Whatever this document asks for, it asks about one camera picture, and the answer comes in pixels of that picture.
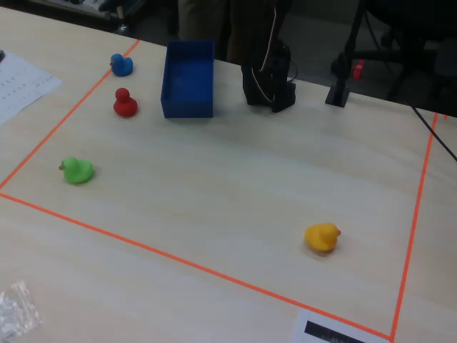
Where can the orange tape rectangle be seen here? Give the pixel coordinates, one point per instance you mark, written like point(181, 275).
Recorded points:
point(107, 233)

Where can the green rubber duck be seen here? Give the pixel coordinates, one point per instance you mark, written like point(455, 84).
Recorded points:
point(78, 172)

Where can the black camera stand with clamp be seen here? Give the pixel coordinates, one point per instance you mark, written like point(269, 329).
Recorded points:
point(338, 93)

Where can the blue rubber duck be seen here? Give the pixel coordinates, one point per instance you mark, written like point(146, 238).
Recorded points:
point(122, 66)

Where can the dark cart with caster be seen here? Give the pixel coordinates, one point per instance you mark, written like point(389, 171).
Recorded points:
point(107, 9)

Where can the white paper with black bar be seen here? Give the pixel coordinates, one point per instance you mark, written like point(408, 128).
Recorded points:
point(321, 330)

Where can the blue plastic box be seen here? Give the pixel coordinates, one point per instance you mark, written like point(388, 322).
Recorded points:
point(185, 107)

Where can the red rubber duck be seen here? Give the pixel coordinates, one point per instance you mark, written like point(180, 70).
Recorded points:
point(125, 105)

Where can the white printed paper sheet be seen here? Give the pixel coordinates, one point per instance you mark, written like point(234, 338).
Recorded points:
point(21, 85)

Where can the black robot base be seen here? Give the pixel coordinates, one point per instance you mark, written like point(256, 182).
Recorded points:
point(283, 101)

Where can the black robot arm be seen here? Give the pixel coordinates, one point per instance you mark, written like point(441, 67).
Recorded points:
point(257, 35)

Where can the clear plastic bag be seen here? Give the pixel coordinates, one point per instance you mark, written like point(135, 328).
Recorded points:
point(16, 314)

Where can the black office chair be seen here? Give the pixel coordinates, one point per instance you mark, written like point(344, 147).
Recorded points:
point(410, 53)

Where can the yellow rubber duck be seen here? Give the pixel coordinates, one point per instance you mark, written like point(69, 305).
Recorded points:
point(321, 238)

